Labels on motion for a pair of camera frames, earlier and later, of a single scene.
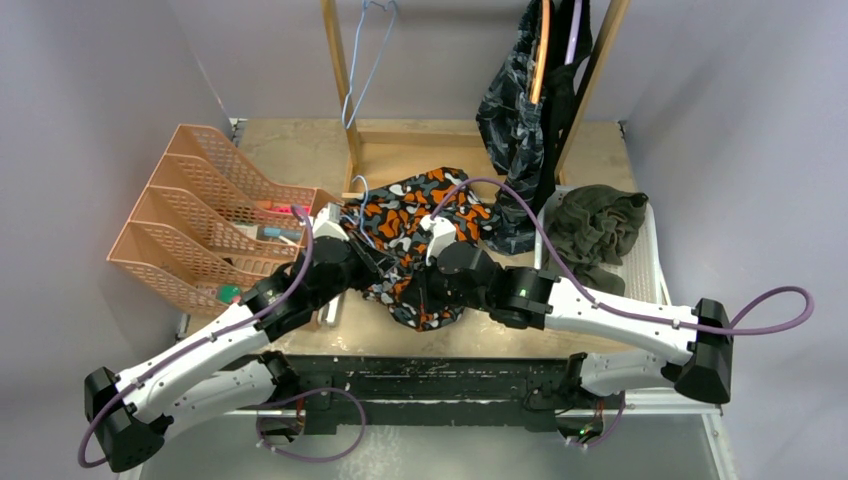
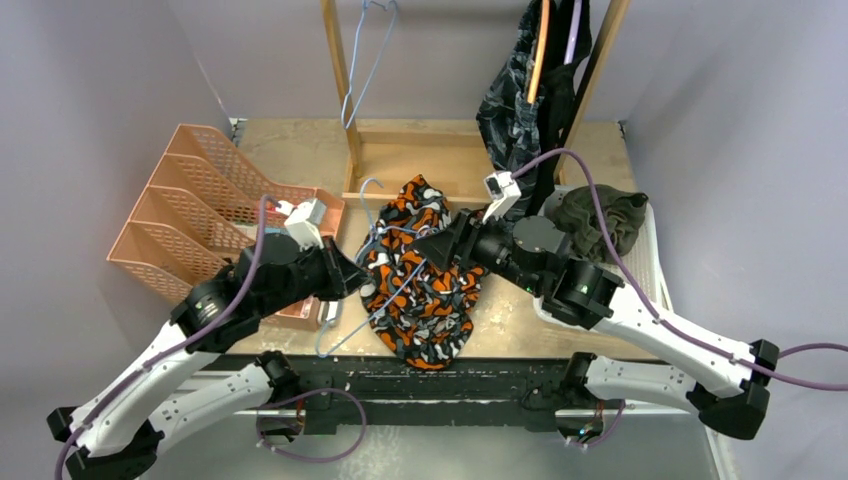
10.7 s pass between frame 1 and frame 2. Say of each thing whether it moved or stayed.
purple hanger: stayed
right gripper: moved
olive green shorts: stayed
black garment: stayed
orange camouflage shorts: moved
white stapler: stayed
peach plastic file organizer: stayed
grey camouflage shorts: stayed
